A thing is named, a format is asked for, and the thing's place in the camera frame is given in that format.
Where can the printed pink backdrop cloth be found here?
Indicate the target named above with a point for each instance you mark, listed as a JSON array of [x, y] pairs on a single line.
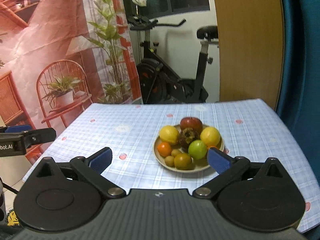
[[60, 56]]

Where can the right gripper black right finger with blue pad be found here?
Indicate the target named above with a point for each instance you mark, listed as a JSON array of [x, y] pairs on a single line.
[[235, 170]]

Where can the green apple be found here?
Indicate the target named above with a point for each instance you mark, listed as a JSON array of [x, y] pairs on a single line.
[[197, 149]]

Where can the beige plate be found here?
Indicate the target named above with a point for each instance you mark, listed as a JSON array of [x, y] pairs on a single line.
[[184, 149]]

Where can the brown-orange round fruit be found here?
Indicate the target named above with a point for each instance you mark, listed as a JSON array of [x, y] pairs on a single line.
[[183, 161]]

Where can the red apple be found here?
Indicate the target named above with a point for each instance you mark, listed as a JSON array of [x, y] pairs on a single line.
[[191, 122]]

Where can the blue plaid tablecloth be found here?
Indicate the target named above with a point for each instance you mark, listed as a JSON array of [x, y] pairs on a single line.
[[249, 128]]

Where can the yellow lemon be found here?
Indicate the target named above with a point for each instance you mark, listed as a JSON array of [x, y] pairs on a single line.
[[169, 134], [210, 136]]

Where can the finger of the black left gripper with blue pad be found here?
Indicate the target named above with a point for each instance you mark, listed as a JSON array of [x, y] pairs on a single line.
[[38, 136]]

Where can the black exercise bike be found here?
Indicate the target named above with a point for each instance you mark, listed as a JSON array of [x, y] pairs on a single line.
[[159, 83]]

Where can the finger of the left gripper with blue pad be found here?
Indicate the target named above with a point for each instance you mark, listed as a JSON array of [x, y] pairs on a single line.
[[15, 129]]

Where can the blue curtain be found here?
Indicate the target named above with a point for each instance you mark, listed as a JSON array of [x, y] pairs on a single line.
[[298, 104]]

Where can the dark purple mangosteen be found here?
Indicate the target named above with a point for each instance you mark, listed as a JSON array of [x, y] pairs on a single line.
[[187, 136]]

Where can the wooden door panel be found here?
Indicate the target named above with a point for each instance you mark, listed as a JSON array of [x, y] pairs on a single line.
[[251, 41]]

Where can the small brown kiwi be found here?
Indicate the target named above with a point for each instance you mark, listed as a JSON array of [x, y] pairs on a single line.
[[169, 161], [175, 152]]

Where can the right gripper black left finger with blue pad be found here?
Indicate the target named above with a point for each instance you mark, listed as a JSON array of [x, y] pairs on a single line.
[[80, 178]]

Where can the orange tangerine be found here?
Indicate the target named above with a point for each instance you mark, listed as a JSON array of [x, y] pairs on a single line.
[[164, 149]]

